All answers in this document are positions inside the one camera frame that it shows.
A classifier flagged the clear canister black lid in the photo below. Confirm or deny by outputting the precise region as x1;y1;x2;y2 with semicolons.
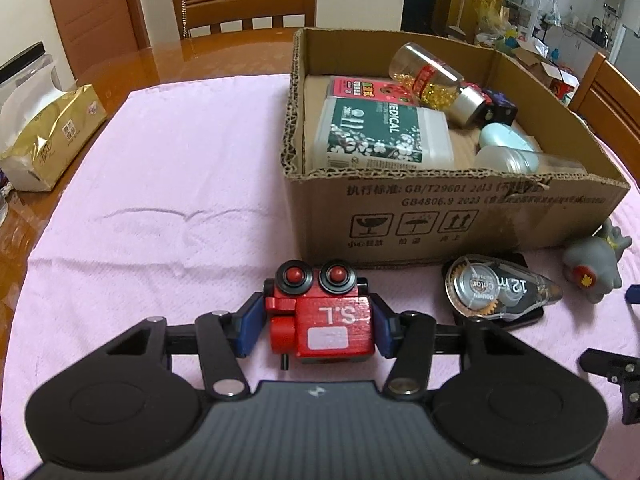
0;42;63;128

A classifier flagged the white bottle green floral label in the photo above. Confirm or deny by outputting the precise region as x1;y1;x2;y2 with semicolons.
311;97;455;171

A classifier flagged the clear correction tape dispenser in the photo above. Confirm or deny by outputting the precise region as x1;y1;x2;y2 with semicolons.
442;255;564;320

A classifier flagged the pink cloth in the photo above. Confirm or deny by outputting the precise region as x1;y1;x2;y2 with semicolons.
0;72;640;461

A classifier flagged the grey elephant toy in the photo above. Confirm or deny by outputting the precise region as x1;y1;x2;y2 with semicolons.
562;220;634;306

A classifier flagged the cardboard box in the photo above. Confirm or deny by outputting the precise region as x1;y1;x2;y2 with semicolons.
282;27;631;267

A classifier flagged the clear plastic jar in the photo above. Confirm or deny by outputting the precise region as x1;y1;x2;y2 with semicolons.
472;145;587;175

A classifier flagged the red toy robot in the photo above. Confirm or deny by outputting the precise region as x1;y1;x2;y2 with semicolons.
262;259;377;368

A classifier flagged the gold tissue pack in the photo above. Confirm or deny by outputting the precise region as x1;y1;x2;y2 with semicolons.
0;84;109;192

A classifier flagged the open carton with white flaps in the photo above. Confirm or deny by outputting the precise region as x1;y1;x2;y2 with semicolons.
515;42;582;106

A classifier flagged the wooden door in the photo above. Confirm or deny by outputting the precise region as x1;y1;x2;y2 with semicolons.
42;0;151;78

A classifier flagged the teal egg-shaped case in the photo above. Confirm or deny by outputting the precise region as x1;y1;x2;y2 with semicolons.
479;122;544;157

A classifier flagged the wooden solid-back chair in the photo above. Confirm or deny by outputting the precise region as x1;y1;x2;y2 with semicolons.
567;51;640;181

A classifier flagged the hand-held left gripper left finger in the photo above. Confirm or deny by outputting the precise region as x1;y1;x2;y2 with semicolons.
102;297;266;401

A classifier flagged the pink card pack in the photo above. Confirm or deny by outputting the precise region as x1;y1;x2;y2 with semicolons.
327;76;426;109

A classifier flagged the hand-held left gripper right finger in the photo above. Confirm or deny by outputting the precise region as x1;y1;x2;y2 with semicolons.
372;303;530;399

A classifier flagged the yellow capsule bottle silver cap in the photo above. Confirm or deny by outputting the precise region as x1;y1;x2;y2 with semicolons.
389;42;487;126

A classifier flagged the yellow bag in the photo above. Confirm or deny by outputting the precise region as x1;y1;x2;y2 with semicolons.
472;2;507;47

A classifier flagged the blue toy robot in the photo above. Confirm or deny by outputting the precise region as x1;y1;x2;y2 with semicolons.
470;82;518;128

